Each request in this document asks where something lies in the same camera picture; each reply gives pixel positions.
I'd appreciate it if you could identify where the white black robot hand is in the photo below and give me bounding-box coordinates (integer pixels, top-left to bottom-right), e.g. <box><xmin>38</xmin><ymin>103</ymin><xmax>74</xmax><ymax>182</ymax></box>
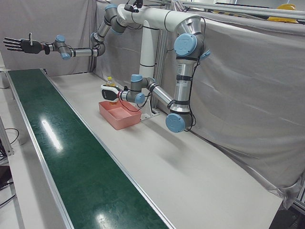
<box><xmin>100</xmin><ymin>83</ymin><xmax>122</xmax><ymax>104</ymax></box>

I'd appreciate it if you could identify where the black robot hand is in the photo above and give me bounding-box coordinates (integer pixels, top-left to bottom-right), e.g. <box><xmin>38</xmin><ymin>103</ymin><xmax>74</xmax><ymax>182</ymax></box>
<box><xmin>3</xmin><ymin>33</ymin><xmax>43</xmax><ymax>54</ymax></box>

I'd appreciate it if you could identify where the yellow cap orange drink bottle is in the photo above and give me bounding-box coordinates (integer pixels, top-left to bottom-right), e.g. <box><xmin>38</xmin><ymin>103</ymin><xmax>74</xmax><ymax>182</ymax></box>
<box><xmin>106</xmin><ymin>76</ymin><xmax>119</xmax><ymax>106</ymax></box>

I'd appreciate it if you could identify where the pink plastic basket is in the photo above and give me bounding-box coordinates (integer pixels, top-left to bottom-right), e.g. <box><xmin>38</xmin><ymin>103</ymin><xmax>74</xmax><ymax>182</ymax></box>
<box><xmin>98</xmin><ymin>100</ymin><xmax>142</xmax><ymax>131</ymax></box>

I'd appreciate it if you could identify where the grey back curtain cloth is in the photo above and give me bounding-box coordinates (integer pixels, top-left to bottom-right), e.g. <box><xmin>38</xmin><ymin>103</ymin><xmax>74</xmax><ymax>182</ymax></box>
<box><xmin>0</xmin><ymin>0</ymin><xmax>97</xmax><ymax>77</ymax></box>

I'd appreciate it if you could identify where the white robot torso column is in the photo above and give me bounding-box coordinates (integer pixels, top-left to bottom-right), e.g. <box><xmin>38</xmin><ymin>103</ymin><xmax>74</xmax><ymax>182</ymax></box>
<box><xmin>116</xmin><ymin>3</ymin><xmax>202</xmax><ymax>121</ymax></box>

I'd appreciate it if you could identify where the green conveyor belt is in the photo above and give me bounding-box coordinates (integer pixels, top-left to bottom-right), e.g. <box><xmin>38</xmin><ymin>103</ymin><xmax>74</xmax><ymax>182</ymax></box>
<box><xmin>6</xmin><ymin>68</ymin><xmax>177</xmax><ymax>229</ymax></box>

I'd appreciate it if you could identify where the aluminium overhead beam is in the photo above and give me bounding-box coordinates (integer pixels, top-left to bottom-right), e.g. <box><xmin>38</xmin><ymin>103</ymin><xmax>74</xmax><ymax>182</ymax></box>
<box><xmin>170</xmin><ymin>0</ymin><xmax>305</xmax><ymax>21</ymax></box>

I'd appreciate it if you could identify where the grey side curtain cloth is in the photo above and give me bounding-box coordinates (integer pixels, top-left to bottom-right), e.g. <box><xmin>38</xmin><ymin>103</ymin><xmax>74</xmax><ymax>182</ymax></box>
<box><xmin>95</xmin><ymin>0</ymin><xmax>305</xmax><ymax>212</ymax></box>

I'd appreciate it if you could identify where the yellow hard hat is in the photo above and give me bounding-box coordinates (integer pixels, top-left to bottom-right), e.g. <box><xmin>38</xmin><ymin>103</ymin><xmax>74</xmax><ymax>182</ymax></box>
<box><xmin>276</xmin><ymin>3</ymin><xmax>297</xmax><ymax>11</ymax></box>
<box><xmin>266</xmin><ymin>16</ymin><xmax>300</xmax><ymax>24</ymax></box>

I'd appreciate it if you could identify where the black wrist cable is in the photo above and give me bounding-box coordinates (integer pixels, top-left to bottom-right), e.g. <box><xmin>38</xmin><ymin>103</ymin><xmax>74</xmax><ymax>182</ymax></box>
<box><xmin>118</xmin><ymin>85</ymin><xmax>153</xmax><ymax>113</ymax></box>

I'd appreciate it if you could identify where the aluminium frame post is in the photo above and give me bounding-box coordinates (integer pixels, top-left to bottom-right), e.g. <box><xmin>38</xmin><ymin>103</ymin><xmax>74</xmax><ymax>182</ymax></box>
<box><xmin>152</xmin><ymin>30</ymin><xmax>168</xmax><ymax>115</ymax></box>

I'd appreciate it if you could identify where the black head camera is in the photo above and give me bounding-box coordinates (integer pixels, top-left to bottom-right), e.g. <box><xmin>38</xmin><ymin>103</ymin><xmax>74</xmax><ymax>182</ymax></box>
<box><xmin>123</xmin><ymin>0</ymin><xmax>144</xmax><ymax>13</ymax></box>

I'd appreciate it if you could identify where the black floor cable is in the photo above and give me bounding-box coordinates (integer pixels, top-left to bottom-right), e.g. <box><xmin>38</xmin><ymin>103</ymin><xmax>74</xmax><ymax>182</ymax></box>
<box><xmin>0</xmin><ymin>127</ymin><xmax>20</xmax><ymax>146</ymax></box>

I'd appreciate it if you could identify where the aluminium frame leg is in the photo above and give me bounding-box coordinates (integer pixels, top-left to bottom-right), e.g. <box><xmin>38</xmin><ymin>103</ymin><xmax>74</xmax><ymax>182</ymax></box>
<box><xmin>0</xmin><ymin>116</ymin><xmax>15</xmax><ymax>157</ymax></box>

